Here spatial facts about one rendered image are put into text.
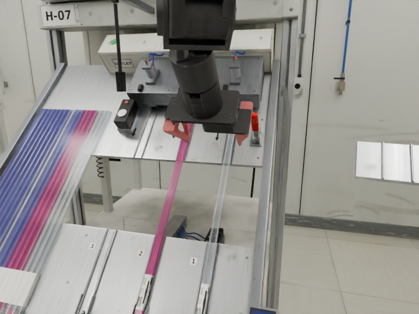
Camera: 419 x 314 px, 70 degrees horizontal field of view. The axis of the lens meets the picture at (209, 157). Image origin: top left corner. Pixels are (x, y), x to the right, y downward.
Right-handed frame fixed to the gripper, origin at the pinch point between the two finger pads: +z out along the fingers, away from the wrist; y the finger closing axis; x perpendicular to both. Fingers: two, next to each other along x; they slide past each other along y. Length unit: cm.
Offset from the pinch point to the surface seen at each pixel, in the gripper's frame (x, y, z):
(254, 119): -8.4, -6.4, 4.7
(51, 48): -38, 63, 11
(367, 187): -82, -77, 174
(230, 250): 16.1, -4.1, 13.8
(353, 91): -131, -58, 124
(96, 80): -28, 44, 15
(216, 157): -4.4, 2.4, 14.2
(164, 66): -28.1, 19.8, 8.7
